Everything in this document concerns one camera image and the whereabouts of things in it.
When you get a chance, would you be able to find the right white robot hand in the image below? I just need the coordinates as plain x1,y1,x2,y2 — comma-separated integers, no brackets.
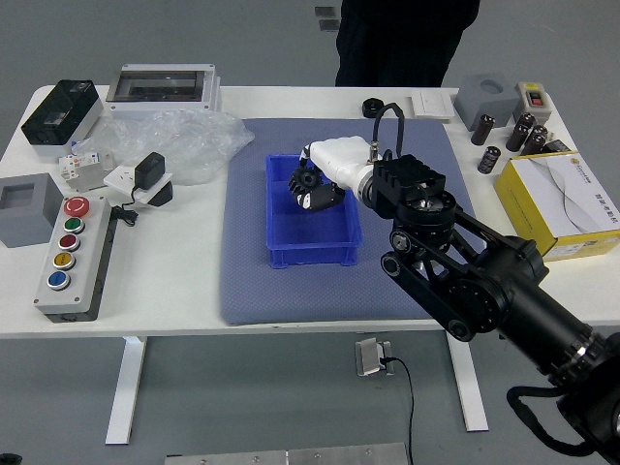
295,137,375,214

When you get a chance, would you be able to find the big black gear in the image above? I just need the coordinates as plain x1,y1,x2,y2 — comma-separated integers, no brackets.
289,167,325,196

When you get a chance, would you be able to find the blue plastic box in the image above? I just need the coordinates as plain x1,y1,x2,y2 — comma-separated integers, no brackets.
264,153,364,268

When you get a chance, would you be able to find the white distribution box clear window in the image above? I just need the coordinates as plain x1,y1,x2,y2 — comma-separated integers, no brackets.
105,62,223,120

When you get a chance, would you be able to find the grey push button control box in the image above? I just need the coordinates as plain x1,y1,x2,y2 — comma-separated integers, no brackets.
32,196,115,324

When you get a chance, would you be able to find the yellow white cardboard box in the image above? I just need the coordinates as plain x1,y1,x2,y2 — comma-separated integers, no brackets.
493,152,620,263

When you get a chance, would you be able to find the person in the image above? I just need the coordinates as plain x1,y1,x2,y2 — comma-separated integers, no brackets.
334,0,481,88

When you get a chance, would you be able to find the white table leg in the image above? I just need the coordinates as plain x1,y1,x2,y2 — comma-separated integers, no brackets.
105,336,147,446
446,333,489,433

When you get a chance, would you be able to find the blue-grey foam mat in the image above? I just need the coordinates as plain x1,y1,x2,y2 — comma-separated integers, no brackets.
217,117,499,326

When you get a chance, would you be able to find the clear plastic bag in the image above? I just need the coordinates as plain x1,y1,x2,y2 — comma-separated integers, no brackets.
72,107,256,186

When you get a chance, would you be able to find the grey block with round hole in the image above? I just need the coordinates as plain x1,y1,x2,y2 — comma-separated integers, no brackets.
453,73,522,132

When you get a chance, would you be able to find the black socket base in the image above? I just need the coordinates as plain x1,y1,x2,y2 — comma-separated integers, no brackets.
144,181,174,210

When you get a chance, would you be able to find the black power adapter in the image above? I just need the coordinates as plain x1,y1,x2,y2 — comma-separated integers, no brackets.
134,151,168,191

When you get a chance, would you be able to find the metal floor socket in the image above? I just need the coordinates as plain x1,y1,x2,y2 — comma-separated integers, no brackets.
355,337,396,378

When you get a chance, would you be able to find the white socket plate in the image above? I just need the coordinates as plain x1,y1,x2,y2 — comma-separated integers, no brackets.
103,166,174,204

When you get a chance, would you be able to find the grey cube with square recess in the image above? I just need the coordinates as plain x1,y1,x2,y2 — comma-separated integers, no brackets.
0,172,67,249

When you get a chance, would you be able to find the white circuit breaker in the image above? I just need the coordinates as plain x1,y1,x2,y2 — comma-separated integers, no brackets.
57,150,117,193

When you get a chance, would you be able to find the metal plate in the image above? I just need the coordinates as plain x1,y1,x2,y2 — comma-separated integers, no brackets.
164,441,411,465

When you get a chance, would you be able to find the white wall switch plate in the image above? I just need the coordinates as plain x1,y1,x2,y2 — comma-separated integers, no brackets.
410,90,455,121

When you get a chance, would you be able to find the grey switch box red button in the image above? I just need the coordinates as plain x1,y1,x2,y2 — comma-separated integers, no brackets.
513,80,555,122

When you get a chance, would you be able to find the black adapter cord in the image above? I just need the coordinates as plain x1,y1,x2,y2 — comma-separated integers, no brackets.
109,191,140,227

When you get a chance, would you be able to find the black floor cable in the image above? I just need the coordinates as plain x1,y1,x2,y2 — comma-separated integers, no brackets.
382,356,417,465

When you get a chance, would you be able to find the black enclosure with white base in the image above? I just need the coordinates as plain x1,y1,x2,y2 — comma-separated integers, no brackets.
20,79,104,159

